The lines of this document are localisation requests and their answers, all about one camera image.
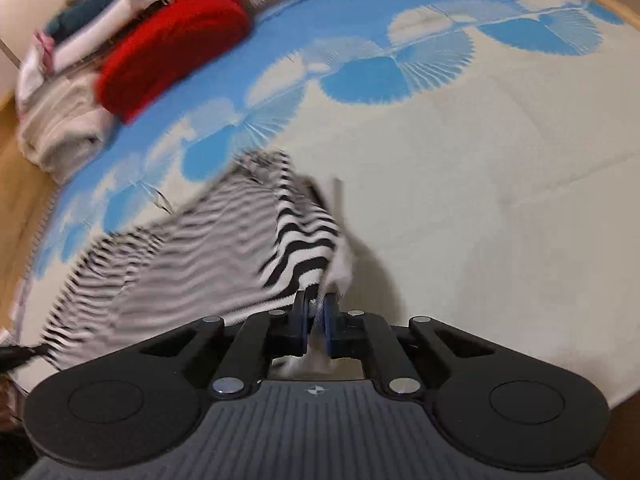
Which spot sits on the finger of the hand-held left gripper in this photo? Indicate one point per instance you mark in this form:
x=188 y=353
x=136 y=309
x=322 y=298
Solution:
x=17 y=352

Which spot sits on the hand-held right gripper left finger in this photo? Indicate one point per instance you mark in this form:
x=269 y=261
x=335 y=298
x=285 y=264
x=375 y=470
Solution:
x=300 y=325

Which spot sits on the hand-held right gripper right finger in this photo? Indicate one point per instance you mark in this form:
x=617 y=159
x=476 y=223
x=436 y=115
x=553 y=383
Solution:
x=330 y=327

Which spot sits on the striped shirt with white vest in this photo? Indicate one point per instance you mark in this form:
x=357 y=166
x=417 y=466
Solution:
x=200 y=260

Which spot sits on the blue fan print bed mat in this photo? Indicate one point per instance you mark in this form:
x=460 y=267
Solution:
x=475 y=185

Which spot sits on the cream fleece folded blanket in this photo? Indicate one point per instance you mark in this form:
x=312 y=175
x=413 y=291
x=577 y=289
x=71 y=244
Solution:
x=65 y=130

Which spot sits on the pink cloth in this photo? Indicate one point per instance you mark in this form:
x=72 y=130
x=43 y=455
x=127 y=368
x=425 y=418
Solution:
x=35 y=67

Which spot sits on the red folded blanket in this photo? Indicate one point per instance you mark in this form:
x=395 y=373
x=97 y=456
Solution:
x=175 y=45

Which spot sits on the white folded quilt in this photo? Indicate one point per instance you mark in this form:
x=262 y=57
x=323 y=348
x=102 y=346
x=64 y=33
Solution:
x=115 y=20

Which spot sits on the dark blue shark plush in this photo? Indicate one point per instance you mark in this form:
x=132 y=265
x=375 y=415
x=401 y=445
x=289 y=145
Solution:
x=100 y=2

